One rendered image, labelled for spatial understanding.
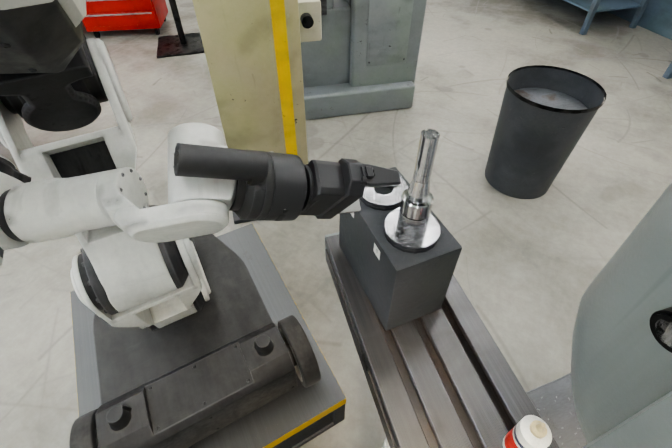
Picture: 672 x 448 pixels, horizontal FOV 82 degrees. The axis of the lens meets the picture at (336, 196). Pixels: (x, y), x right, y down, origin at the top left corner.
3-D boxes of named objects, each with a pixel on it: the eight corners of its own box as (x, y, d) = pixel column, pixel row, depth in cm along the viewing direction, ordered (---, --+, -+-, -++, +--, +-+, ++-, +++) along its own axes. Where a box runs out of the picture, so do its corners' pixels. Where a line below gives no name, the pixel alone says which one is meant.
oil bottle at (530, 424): (512, 468, 56) (540, 447, 48) (496, 437, 59) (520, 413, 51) (536, 459, 57) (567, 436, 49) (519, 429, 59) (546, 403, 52)
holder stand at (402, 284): (385, 332, 71) (397, 266, 57) (338, 245, 86) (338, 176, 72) (441, 309, 74) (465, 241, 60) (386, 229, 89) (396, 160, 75)
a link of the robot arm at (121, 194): (237, 230, 47) (128, 250, 47) (232, 163, 50) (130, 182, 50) (216, 214, 41) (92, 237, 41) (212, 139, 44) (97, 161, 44)
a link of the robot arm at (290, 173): (326, 234, 59) (250, 235, 53) (318, 177, 63) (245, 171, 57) (373, 204, 49) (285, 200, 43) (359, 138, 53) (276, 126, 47)
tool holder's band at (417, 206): (396, 194, 60) (396, 189, 59) (423, 187, 61) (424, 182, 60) (409, 215, 57) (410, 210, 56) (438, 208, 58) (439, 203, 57)
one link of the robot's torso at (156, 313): (129, 290, 110) (56, 241, 67) (200, 262, 117) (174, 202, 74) (146, 342, 106) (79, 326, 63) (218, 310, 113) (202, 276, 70)
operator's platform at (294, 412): (114, 343, 166) (69, 291, 138) (264, 278, 190) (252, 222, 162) (146, 564, 116) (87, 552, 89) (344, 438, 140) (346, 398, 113)
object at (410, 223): (392, 218, 64) (396, 194, 60) (418, 212, 65) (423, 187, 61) (405, 239, 61) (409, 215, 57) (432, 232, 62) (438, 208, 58)
